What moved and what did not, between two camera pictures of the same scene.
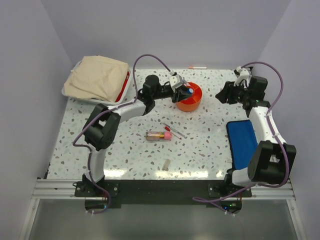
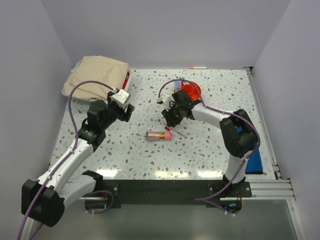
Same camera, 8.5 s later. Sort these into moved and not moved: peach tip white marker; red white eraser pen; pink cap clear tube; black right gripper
Moved: black right gripper
Not moved: pink cap clear tube; red white eraser pen; peach tip white marker
